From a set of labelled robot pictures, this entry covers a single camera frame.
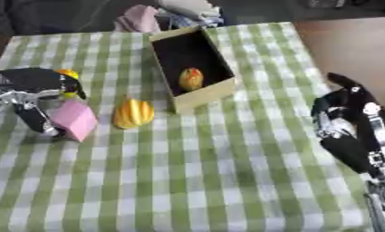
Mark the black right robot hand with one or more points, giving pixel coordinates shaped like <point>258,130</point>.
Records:
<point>354,120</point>

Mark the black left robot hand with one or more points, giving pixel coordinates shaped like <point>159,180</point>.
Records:
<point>30,80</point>

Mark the pink block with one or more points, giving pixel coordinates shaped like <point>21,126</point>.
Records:
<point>73,120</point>

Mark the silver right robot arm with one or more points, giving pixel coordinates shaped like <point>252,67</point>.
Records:
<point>381,205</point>

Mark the open tan cardboard box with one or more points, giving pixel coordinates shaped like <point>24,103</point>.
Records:
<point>192,68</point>

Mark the yellow toy pumpkin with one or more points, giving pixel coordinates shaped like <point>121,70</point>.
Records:
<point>133,113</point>

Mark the pink cloth bundle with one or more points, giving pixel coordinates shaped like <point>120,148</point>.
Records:
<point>138,19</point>

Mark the orange yellow toy fruit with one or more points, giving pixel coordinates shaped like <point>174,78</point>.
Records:
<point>191,79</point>

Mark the white cloth bundle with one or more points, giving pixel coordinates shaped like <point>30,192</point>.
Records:
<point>192,12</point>

